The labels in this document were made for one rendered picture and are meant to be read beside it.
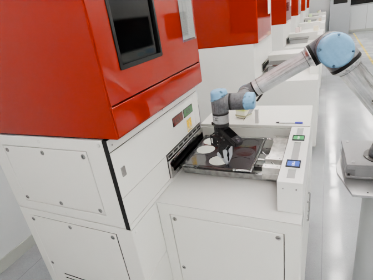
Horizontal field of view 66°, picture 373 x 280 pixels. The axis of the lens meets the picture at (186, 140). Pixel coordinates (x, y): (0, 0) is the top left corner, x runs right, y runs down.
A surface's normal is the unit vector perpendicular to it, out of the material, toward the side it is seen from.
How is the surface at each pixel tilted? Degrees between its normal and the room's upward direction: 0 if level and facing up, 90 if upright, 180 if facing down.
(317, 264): 0
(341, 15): 90
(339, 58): 82
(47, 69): 90
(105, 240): 90
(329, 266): 0
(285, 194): 90
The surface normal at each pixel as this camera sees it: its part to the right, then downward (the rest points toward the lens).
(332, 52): -0.39, 0.28
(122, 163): 0.90, 0.04
